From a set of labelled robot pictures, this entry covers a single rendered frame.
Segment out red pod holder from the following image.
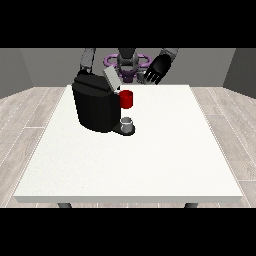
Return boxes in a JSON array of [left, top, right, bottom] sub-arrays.
[[118, 89, 134, 110]]

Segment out small grey cup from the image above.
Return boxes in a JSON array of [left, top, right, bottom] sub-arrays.
[[120, 116, 134, 133]]

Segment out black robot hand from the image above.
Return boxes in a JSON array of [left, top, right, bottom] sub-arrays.
[[143, 54, 173, 85], [77, 67, 92, 77]]

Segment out pale grey machine lid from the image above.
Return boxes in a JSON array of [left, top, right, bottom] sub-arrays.
[[102, 65, 122, 92]]

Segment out black coffee machine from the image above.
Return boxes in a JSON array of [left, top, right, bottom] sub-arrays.
[[71, 73, 136, 136]]

